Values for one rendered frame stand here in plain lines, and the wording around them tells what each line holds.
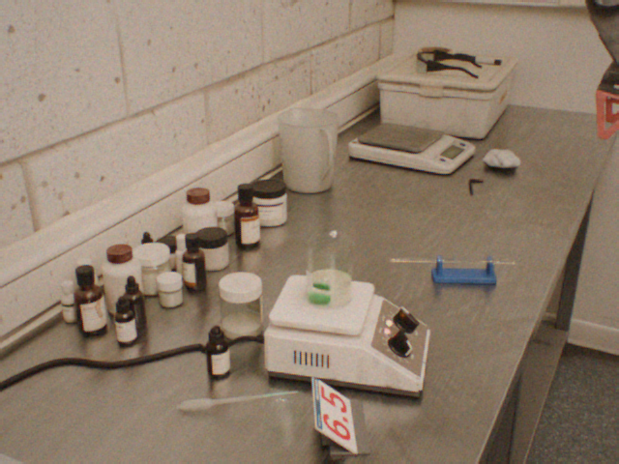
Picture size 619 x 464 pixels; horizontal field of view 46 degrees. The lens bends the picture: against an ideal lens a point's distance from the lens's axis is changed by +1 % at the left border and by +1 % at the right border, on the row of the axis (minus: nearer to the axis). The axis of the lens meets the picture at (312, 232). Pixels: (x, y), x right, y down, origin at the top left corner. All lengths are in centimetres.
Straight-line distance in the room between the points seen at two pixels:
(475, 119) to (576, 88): 43
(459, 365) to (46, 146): 66
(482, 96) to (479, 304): 82
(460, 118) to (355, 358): 108
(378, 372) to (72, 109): 60
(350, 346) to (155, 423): 25
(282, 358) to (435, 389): 20
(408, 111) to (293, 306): 106
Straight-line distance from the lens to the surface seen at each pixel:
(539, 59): 220
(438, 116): 188
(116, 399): 94
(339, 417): 86
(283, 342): 91
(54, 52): 112
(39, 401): 97
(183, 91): 136
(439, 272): 117
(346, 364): 90
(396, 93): 190
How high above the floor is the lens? 132
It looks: 25 degrees down
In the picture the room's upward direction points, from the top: straight up
